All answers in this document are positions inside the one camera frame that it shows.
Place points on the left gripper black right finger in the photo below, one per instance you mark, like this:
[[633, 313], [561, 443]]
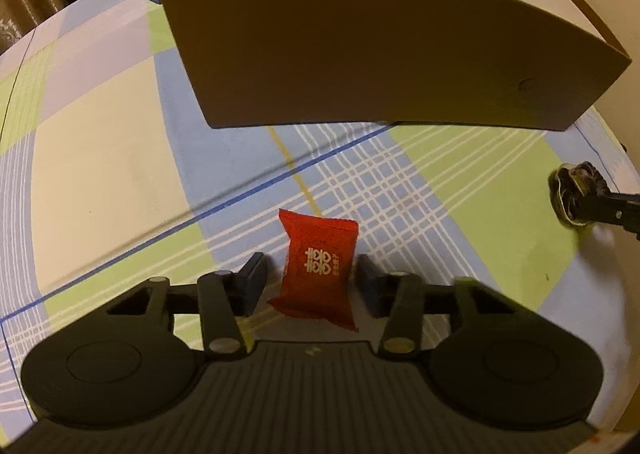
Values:
[[399, 298]]

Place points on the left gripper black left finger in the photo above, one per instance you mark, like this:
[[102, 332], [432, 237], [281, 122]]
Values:
[[223, 296]]

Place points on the dark patterned sock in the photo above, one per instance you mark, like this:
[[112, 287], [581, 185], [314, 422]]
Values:
[[572, 188]]

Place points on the red wedding candy pouch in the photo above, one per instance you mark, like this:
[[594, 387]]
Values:
[[317, 269]]

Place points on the plaid bed sheet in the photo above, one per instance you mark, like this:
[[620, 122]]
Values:
[[110, 175]]

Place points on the brown cardboard storage box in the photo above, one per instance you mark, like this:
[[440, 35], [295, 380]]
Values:
[[532, 64]]

